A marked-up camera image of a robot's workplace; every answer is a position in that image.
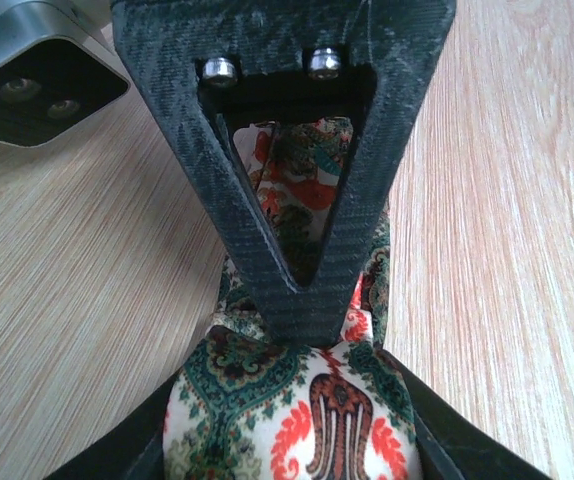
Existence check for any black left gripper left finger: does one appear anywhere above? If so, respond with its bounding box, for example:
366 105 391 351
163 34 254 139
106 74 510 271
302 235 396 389
46 384 172 480

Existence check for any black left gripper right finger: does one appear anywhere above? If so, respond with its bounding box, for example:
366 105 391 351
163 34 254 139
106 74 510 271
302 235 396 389
377 349 550 480

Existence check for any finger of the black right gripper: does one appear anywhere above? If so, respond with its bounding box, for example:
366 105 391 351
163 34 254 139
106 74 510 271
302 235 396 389
110 1 456 346

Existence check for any patterned paisley tie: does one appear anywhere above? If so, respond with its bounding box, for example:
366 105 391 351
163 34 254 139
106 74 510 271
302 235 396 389
162 117 423 479

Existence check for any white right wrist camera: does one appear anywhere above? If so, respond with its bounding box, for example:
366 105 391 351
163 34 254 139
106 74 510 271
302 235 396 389
0 0 130 147

